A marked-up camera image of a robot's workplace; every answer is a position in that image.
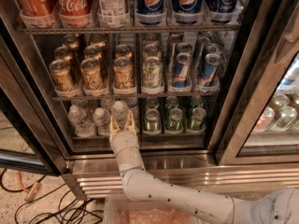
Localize gold can front left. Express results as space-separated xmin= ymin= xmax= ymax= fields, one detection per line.
xmin=50 ymin=60 xmax=76 ymax=91

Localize left blue Pepsi can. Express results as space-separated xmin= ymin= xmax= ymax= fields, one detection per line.
xmin=135 ymin=0 xmax=164 ymax=18

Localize steel fridge bottom grille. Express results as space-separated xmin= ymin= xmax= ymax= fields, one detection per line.
xmin=62 ymin=153 xmax=299 ymax=200

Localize green white 7up can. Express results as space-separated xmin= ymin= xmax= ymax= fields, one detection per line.
xmin=142 ymin=57 xmax=163 ymax=89

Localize green can front middle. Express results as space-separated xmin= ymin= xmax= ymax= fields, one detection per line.
xmin=166 ymin=108 xmax=183 ymax=132

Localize open fridge glass door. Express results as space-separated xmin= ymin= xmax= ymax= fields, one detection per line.
xmin=0 ymin=18 xmax=69 ymax=175

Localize right fridge glass door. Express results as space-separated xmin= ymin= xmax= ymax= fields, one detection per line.
xmin=217 ymin=0 xmax=299 ymax=165

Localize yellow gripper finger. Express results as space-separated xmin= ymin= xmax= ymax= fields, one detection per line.
xmin=125 ymin=110 xmax=135 ymax=133
xmin=110 ymin=116 xmax=121 ymax=134

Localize left Red Bull can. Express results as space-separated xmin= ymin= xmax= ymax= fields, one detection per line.
xmin=172 ymin=52 xmax=192 ymax=88

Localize right red Coca-Cola can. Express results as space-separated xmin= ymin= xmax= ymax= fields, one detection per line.
xmin=51 ymin=0 xmax=93 ymax=19

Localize clear water bottle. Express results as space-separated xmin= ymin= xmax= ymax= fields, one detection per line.
xmin=93 ymin=107 xmax=110 ymax=136
xmin=68 ymin=105 xmax=95 ymax=138
xmin=111 ymin=101 xmax=129 ymax=130

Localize green can front right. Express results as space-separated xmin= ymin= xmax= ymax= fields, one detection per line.
xmin=187 ymin=107 xmax=206 ymax=131

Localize left clear plastic bin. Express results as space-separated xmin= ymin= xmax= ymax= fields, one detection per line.
xmin=104 ymin=189 xmax=204 ymax=224

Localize gold can front middle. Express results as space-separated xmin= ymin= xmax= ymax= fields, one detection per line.
xmin=80 ymin=58 xmax=104 ymax=91

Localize black floor cables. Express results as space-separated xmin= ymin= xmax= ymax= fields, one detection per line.
xmin=0 ymin=167 xmax=105 ymax=224

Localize middle blue Pepsi can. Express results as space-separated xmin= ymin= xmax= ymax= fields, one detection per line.
xmin=170 ymin=0 xmax=204 ymax=17

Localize orange extension cord plug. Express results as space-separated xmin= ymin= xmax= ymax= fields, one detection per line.
xmin=25 ymin=182 xmax=41 ymax=203

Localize red bull can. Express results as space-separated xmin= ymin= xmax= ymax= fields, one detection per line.
xmin=172 ymin=52 xmax=192 ymax=88
xmin=197 ymin=53 xmax=222 ymax=87

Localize green can front left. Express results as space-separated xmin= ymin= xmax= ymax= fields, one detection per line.
xmin=144 ymin=108 xmax=161 ymax=133

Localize gold can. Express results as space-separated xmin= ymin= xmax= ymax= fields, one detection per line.
xmin=113 ymin=57 xmax=135 ymax=90
xmin=50 ymin=60 xmax=76 ymax=91
xmin=80 ymin=58 xmax=104 ymax=91

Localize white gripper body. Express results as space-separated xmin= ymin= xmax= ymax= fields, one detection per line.
xmin=110 ymin=131 xmax=144 ymax=175

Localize gold can front right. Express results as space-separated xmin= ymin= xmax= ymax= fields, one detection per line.
xmin=113 ymin=57 xmax=135 ymax=90

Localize white labelled can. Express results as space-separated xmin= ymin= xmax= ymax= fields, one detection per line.
xmin=94 ymin=0 xmax=130 ymax=19

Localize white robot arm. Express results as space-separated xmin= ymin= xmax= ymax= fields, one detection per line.
xmin=109 ymin=113 xmax=299 ymax=224

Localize right Red Bull can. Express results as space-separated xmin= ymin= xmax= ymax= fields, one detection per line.
xmin=197 ymin=53 xmax=222 ymax=87

